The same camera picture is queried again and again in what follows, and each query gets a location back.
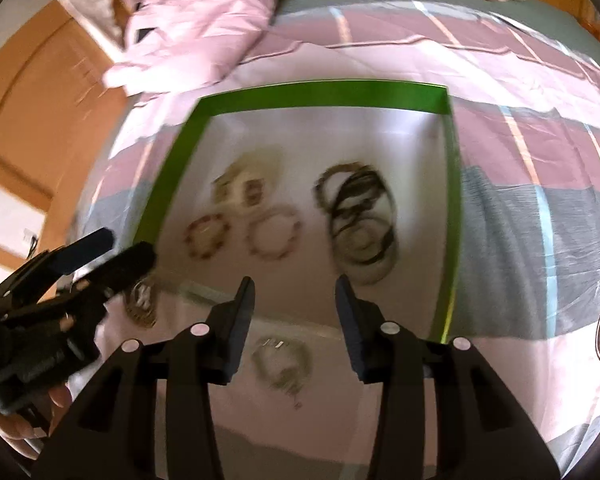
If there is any silver chain bracelet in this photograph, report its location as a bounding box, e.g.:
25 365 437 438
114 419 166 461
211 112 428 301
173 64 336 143
250 336 314 410

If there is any red pink bead bracelet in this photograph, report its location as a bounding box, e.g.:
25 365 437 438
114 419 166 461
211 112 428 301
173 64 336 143
244 205 304 262

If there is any dark metal bangle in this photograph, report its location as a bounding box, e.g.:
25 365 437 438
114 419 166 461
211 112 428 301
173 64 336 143
332 216 399 285

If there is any brown wooden bead bracelet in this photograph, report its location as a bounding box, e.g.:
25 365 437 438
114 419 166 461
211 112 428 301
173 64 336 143
313 160 387 216

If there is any person's left hand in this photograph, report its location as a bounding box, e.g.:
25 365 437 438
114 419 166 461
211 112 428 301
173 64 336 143
0 382 72 460

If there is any wooden headboard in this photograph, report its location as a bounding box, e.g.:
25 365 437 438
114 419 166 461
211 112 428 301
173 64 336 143
0 1 128 250

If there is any green cardboard box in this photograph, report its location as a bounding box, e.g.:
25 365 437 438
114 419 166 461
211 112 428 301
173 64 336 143
135 79 460 341

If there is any pink folded quilt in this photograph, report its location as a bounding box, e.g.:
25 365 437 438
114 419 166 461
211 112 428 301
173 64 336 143
104 0 276 96

